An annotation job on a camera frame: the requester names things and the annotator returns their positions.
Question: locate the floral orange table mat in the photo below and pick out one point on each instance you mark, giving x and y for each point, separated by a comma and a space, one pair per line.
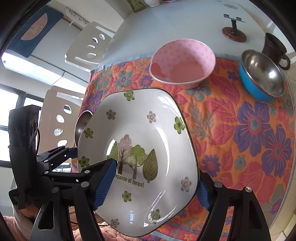
239, 141

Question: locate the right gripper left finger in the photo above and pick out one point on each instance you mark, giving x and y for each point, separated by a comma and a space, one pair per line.
85, 191

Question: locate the blue steel bowl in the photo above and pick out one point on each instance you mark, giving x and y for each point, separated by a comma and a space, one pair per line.
260, 76

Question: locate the blue wall hanging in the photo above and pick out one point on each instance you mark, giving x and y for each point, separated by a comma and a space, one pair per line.
34, 30

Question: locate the red steel bowl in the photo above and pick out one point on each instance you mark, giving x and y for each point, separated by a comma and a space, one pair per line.
81, 123

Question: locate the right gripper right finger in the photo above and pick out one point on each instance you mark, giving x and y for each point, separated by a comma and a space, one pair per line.
247, 222

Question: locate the phone stand wooden base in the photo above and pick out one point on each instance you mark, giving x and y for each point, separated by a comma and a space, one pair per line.
233, 32

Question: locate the black camera box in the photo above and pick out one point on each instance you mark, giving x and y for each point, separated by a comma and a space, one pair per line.
23, 126

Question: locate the white chair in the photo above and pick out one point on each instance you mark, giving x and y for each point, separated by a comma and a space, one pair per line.
59, 115
89, 47

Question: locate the dark brown mug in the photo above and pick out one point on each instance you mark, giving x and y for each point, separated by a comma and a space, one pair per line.
276, 51

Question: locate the white chair near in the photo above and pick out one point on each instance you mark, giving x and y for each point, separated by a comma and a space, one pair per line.
59, 115

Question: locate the white flower vase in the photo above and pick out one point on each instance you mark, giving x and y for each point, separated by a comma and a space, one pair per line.
152, 3

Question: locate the white chair far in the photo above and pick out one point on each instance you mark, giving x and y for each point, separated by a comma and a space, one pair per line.
89, 47

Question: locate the pink dotted bowl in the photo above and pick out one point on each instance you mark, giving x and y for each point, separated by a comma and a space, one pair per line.
184, 62

